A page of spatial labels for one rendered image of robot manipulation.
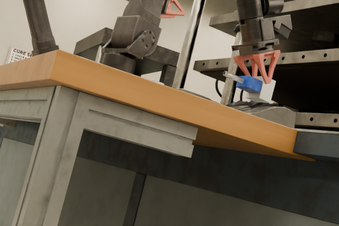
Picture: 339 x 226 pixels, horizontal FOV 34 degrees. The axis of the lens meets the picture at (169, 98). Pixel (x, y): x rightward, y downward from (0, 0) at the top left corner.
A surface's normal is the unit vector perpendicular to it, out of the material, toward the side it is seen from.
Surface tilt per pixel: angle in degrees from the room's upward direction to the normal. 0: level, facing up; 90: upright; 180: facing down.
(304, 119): 90
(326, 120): 90
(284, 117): 90
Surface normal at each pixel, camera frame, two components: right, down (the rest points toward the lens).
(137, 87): 0.47, 0.00
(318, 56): -0.82, -0.28
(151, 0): 0.68, -0.09
